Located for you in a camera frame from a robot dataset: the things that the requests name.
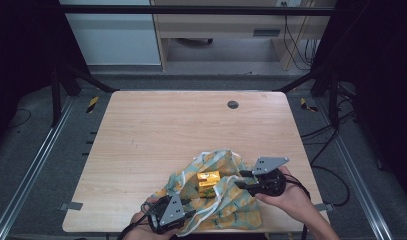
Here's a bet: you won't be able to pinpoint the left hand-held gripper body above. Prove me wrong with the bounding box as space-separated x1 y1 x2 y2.
146 193 189 235

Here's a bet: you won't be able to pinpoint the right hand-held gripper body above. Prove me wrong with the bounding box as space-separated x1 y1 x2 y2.
251 156 291 198

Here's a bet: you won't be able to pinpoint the green orange floral cloth bag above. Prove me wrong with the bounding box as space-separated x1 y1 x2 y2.
150 148 263 238

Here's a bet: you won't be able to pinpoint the yellow drink carton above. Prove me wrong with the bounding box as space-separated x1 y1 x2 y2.
196 170 222 200

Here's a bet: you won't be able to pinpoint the person's right hand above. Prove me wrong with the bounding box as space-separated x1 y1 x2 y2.
255 165 317 223

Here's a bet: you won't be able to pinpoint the person's left hand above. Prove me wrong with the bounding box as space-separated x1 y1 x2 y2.
123 197 181 240

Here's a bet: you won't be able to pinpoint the grey tape strip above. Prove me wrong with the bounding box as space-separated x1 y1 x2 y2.
58 201 84 212
314 202 336 213

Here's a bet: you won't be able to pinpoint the yellow tool on floor right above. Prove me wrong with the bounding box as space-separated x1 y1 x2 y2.
299 97 319 113

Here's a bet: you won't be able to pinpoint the yellow tool on floor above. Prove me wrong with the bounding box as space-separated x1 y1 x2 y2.
299 97 319 113
86 96 101 114

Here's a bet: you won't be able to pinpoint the yellow tool on floor left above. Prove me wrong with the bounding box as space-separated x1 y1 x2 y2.
86 96 101 114

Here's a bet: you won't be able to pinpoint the black curtain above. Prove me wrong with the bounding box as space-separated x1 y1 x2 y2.
312 0 407 204
0 0 90 153

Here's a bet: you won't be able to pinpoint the light wooden desk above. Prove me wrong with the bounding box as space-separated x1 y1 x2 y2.
150 0 339 72

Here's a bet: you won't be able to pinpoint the white cabinet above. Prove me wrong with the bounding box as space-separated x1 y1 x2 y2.
59 0 162 66

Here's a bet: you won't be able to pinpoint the right hand-held gripper black cable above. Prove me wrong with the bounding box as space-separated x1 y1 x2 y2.
283 173 312 240

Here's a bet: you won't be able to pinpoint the hand-held gripper black cable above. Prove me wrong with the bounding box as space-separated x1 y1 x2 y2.
283 173 312 240
116 201 159 240

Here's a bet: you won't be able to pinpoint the left hand-held gripper black cable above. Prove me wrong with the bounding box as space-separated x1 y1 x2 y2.
116 201 159 240

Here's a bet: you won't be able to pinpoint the bundle of black floor cables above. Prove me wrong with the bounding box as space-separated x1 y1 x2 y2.
300 81 358 165

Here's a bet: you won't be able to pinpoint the looped black floor cable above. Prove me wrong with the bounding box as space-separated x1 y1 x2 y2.
310 164 352 207

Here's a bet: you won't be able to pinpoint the aluminium floor rail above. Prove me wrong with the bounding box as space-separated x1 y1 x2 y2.
315 97 396 240
0 96 76 240

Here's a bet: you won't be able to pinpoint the black metal frame stand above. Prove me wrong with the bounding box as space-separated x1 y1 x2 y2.
50 63 119 128
277 65 341 130

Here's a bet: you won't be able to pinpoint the hanging black desk cables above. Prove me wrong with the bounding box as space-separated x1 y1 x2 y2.
282 1 322 72

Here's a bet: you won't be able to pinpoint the thin black floor cable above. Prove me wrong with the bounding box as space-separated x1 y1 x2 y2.
8 107 33 130

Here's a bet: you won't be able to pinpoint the black horizontal frame bar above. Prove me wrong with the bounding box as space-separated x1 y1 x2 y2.
57 4 337 17

